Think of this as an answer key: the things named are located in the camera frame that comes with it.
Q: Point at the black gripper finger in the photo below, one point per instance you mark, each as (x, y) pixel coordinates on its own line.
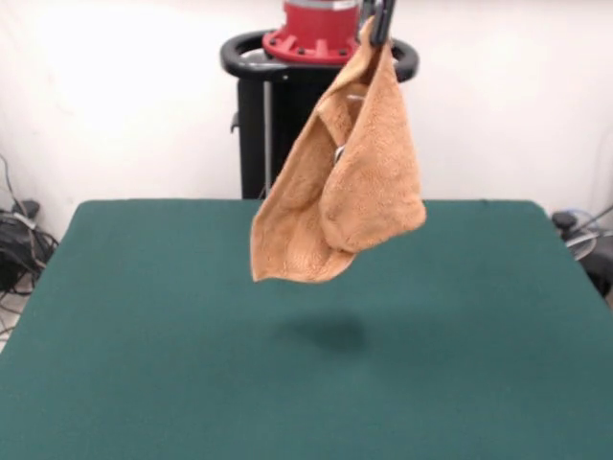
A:
(389, 16)
(376, 26)

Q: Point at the orange terry towel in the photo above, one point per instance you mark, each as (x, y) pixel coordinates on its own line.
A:
(373, 191)

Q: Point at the dark green table cloth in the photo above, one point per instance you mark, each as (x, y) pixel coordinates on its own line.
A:
(143, 335)

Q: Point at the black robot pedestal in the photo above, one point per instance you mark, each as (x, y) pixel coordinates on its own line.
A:
(287, 144)

